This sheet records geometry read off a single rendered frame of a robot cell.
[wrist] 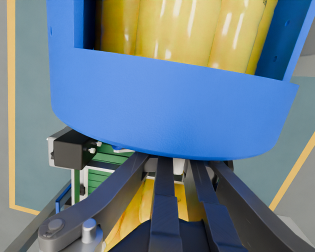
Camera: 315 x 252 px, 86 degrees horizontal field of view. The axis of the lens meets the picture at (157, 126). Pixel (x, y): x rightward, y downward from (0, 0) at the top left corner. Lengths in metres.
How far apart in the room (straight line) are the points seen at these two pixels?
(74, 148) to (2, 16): 1.54
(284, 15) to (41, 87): 1.61
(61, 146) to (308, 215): 2.17
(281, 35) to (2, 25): 1.79
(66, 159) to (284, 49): 0.45
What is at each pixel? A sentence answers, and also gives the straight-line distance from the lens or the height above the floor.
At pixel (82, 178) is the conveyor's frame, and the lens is 0.61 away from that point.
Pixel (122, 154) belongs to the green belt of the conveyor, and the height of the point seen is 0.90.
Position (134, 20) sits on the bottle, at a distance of 0.20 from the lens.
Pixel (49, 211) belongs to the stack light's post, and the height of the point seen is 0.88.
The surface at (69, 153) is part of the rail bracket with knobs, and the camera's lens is 0.44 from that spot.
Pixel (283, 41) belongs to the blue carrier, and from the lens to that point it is 0.29.
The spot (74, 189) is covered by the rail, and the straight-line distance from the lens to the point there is 0.53.
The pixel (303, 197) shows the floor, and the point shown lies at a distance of 2.11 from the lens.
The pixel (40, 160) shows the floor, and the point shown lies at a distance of 1.96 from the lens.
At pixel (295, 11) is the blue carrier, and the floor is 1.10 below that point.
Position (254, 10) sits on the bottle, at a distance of 0.22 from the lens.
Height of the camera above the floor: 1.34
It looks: 72 degrees down
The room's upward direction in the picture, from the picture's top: 167 degrees counter-clockwise
